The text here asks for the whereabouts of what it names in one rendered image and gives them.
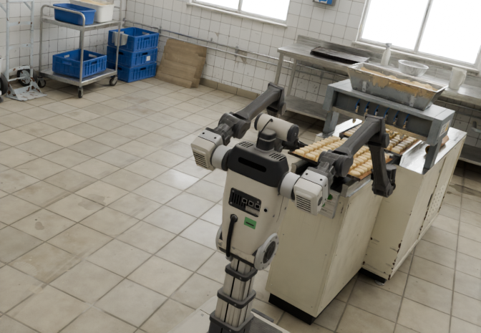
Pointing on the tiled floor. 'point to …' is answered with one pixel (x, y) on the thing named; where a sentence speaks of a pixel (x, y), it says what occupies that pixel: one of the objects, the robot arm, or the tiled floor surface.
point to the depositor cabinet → (406, 205)
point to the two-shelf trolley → (79, 47)
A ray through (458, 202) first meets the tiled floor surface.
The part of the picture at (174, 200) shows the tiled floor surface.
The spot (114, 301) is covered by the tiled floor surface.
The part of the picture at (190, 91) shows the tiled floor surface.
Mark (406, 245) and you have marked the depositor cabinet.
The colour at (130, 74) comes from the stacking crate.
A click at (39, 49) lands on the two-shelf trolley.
